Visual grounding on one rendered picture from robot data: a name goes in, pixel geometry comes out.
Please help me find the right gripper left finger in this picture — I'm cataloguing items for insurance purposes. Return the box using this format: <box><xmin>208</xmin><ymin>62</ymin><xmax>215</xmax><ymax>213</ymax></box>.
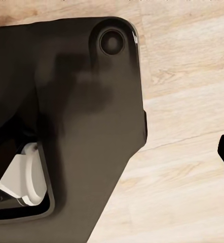
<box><xmin>0</xmin><ymin>135</ymin><xmax>17</xmax><ymax>180</ymax></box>

